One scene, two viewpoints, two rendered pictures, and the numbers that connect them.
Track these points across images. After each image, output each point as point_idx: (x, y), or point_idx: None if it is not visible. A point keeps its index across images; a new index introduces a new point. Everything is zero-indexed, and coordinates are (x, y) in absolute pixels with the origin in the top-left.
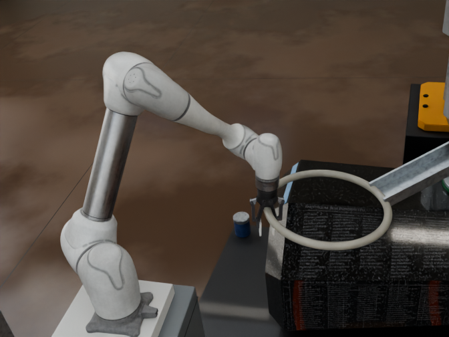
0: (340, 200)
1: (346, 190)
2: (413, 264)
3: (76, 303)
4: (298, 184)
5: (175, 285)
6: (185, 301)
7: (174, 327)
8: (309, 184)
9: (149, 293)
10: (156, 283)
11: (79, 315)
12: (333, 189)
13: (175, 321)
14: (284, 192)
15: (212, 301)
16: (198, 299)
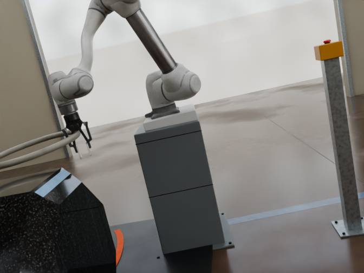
0: (14, 178)
1: (2, 184)
2: None
3: (192, 107)
4: (45, 176)
5: (145, 131)
6: (137, 131)
7: (140, 128)
8: (35, 179)
9: (153, 116)
10: (152, 121)
11: (186, 108)
12: (14, 182)
13: (140, 129)
14: (63, 179)
15: None
16: None
